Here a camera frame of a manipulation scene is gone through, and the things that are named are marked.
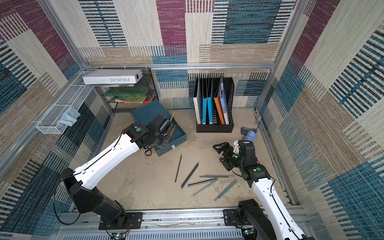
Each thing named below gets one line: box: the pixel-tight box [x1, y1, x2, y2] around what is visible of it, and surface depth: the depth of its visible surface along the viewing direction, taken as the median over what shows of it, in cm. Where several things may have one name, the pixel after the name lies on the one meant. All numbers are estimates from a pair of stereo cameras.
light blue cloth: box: [56, 105, 81, 129], surface depth 70 cm
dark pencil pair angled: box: [183, 178, 218, 188], surface depth 87 cm
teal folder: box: [202, 97, 213, 125], surface depth 91 cm
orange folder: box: [213, 91, 226, 125], surface depth 93 cm
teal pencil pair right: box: [213, 177, 240, 202], surface depth 84 cm
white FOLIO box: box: [82, 69, 144, 85], surface depth 81 cm
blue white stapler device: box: [240, 126, 258, 143], surface depth 99 cm
